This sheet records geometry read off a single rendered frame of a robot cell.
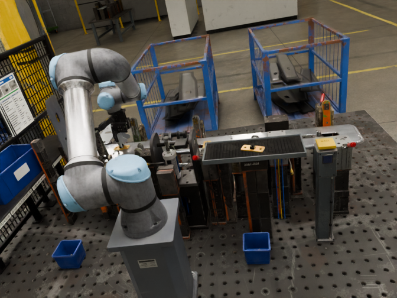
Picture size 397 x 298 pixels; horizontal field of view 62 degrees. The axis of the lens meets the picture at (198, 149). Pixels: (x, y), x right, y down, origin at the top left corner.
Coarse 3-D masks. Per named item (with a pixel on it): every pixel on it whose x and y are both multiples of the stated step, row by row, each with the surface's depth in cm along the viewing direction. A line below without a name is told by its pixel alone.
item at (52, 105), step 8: (48, 104) 162; (56, 104) 168; (48, 112) 161; (56, 112) 168; (56, 120) 167; (64, 120) 174; (56, 128) 166; (64, 128) 173; (64, 136) 173; (64, 144) 172; (64, 152) 171
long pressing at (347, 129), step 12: (264, 132) 166; (288, 132) 162; (300, 132) 160; (312, 132) 158; (324, 132) 156; (336, 132) 155; (348, 132) 153; (132, 144) 179; (144, 144) 177; (312, 144) 148
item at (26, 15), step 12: (24, 0) 404; (24, 12) 399; (24, 24) 396; (0, 36) 352; (36, 36) 419; (48, 36) 445; (36, 48) 415; (12, 60) 365; (48, 60) 442; (48, 72) 439; (60, 96) 463; (36, 108) 394
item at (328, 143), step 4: (316, 140) 121; (320, 140) 121; (324, 140) 120; (328, 140) 120; (332, 140) 119; (320, 144) 118; (324, 144) 118; (328, 144) 118; (332, 144) 117; (320, 148) 118; (324, 148) 117; (328, 148) 117
